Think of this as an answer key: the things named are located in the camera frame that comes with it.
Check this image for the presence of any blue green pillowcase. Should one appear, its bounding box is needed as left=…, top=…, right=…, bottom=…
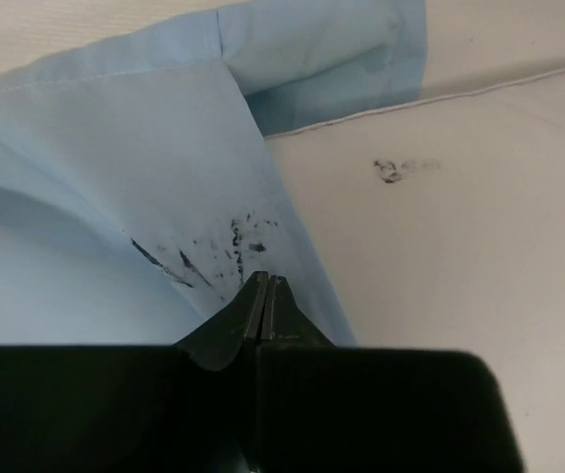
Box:
left=0, top=1, right=427, bottom=345

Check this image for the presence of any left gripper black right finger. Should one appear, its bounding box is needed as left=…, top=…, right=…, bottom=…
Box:
left=255, top=277, right=524, bottom=472

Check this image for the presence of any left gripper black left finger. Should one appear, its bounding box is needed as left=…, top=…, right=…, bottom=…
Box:
left=0, top=272, right=268, bottom=472

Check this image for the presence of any white pillow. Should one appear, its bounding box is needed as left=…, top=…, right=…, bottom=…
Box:
left=0, top=0, right=565, bottom=473

